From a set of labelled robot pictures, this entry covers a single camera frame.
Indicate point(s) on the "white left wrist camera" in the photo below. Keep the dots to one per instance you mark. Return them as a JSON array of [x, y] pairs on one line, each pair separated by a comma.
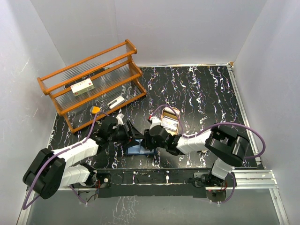
[[119, 118]]

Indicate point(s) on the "orange yellow small object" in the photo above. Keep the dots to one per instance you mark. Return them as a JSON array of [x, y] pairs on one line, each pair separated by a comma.
[[95, 110]]

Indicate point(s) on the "white red small box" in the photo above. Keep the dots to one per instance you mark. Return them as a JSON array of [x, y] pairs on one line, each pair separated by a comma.
[[82, 87]]

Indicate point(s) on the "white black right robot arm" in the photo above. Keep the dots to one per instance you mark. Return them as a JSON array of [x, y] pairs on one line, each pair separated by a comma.
[[227, 144]]

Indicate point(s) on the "blue leather card holder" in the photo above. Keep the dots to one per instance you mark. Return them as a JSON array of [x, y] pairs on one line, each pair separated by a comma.
[[135, 148]]

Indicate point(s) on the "orange wooden shelf rack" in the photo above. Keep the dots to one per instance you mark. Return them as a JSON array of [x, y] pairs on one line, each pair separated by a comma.
[[113, 73]]

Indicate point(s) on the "stack of credit cards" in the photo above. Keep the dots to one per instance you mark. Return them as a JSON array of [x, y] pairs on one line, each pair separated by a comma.
[[169, 121]]

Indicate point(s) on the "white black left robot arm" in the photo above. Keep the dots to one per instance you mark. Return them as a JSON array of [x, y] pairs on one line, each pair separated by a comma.
[[53, 169]]

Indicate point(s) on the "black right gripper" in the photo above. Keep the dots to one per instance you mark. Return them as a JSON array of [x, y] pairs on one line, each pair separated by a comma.
[[147, 144]]

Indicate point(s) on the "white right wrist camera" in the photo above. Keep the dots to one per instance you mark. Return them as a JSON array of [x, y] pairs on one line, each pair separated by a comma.
[[154, 121]]

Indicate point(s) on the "white black small device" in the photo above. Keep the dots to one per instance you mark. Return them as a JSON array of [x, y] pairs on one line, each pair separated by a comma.
[[116, 102]]

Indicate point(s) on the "beige oval card tray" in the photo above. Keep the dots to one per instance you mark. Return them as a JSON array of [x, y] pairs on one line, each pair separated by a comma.
[[177, 112]]

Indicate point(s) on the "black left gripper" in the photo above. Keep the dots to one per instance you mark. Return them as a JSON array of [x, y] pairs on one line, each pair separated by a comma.
[[131, 134]]

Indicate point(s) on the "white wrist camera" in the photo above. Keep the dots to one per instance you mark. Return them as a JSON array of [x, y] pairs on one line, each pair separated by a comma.
[[119, 118], [154, 121]]

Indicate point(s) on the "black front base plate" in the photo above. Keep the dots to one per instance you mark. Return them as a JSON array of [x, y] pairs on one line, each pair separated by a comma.
[[149, 182]]

